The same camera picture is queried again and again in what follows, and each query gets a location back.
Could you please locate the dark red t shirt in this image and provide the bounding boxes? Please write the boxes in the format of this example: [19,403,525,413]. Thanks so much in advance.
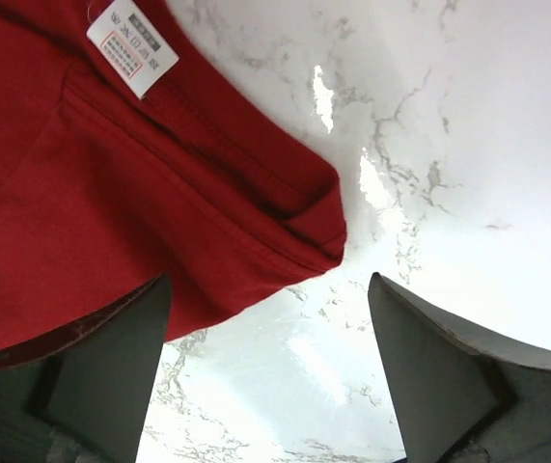
[0,1,346,357]

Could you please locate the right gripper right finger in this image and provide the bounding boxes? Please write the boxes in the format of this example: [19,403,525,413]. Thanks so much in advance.
[368,273,551,462]

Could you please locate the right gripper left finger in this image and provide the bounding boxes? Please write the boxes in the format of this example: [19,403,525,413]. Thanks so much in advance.
[0,275,173,462]

